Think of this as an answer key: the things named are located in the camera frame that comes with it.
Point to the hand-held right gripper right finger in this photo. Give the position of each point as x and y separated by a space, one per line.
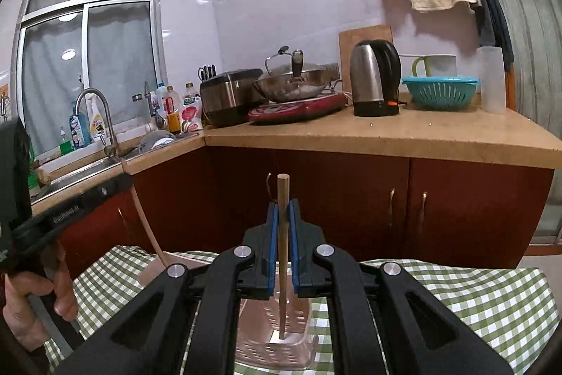
295 252

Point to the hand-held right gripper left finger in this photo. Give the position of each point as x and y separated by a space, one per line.
273 252

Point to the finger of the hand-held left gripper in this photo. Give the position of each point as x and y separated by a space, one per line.
109 188

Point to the wooden spoon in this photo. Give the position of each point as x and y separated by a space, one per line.
145 225

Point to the wooden chopstick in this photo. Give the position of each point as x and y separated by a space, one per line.
283 199

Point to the perforated plastic utensil holder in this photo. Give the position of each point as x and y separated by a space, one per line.
263 340

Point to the person's left hand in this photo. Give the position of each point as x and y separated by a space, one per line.
19 318

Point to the stainless steel sink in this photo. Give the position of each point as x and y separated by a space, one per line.
70 177

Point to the small green bottle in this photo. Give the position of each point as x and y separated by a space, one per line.
66 144

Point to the steel kitchen faucet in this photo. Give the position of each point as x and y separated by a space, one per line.
109 124

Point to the grey bowl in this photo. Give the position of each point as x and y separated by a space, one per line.
153 140

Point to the blue soap bottle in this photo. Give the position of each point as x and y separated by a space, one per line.
79 129

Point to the white spray bottle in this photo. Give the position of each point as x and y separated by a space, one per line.
96 120

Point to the orange liquid bottle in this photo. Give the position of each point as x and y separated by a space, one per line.
173 116

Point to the white capped bottle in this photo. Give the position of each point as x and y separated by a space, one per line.
160 98

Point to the sliding glass window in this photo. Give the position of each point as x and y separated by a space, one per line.
114 63

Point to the red induction cooker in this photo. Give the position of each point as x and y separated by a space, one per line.
298 109

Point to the steel rice cooker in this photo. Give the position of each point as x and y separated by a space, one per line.
228 98

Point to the knife block with scissors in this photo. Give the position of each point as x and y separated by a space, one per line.
207 72

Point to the green checked tablecloth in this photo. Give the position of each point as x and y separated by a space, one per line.
461 300

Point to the red kitchen cabinet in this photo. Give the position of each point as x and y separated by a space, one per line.
474 208

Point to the steel wok with lid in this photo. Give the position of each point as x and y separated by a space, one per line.
298 67

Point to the steel electric kettle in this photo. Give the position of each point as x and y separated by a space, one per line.
373 80

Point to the teal plastic colander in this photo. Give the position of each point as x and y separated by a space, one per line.
439 94

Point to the wooden cutting board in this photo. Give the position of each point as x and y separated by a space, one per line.
351 36

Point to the white and green mug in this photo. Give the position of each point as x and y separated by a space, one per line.
439 65

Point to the translucent plastic container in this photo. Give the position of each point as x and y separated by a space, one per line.
491 80

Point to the dark hanging cloth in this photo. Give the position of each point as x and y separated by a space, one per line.
487 6

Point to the frosted glass door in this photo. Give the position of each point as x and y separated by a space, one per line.
527 28

